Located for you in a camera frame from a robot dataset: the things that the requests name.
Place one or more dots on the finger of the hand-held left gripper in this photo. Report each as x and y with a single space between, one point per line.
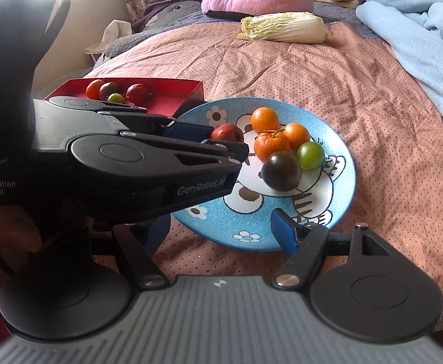
191 132
229 153

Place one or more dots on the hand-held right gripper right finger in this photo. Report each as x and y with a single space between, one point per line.
284 233

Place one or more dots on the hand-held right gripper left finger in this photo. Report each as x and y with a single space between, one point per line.
145 258

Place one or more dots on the small red fruit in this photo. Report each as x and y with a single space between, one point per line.
138 93
227 133

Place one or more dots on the blue cartoon print plate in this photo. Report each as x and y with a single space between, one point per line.
251 184

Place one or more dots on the red cardboard box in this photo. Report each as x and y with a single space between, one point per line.
168 98

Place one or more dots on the small orange mandarin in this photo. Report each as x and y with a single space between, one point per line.
265 119
297 135

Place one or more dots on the dark purple tomato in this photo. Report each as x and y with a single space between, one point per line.
110 89
282 171

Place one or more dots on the person's left hand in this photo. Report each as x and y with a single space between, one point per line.
16 231

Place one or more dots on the orange tomato with stem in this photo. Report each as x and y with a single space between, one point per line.
271 147

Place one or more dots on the large green tomato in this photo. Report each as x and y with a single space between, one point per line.
310 155

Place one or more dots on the small green tomato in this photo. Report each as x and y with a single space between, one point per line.
116 98

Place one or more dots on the reddish orange mandarin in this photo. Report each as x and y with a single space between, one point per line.
94 89

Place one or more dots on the grey plush toy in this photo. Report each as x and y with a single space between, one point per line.
160 26

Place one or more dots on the purple cloth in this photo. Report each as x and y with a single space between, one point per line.
149 15

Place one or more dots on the beige tote bag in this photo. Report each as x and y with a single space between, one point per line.
109 38

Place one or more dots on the napa cabbage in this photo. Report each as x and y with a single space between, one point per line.
289 28

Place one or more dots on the pink dotted quilt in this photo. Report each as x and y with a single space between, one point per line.
358 83

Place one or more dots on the grey blue bed sheet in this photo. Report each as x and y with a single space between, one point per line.
342 17

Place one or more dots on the light blue blanket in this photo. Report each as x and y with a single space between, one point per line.
418 19

